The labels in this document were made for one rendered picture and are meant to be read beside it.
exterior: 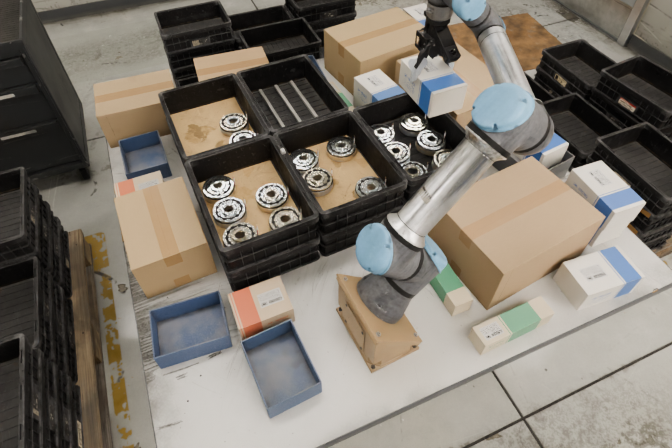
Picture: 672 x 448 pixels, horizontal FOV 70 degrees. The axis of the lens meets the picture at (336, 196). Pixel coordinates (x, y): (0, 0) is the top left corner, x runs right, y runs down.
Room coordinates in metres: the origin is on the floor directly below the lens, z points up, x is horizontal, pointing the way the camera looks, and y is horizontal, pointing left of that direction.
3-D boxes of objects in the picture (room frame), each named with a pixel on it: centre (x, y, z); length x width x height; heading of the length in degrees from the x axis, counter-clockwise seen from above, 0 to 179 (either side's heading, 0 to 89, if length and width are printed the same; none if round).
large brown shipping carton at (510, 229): (0.93, -0.55, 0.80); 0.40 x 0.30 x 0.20; 120
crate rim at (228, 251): (0.99, 0.27, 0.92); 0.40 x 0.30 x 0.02; 26
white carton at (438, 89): (1.28, -0.30, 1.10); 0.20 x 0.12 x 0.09; 23
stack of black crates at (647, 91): (1.99, -1.57, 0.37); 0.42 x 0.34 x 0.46; 23
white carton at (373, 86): (1.57, -0.17, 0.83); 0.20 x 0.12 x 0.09; 31
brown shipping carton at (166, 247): (0.92, 0.54, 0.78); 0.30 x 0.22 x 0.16; 26
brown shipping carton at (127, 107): (1.57, 0.79, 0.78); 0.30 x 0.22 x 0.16; 111
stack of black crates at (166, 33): (2.65, 0.84, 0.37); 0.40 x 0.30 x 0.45; 113
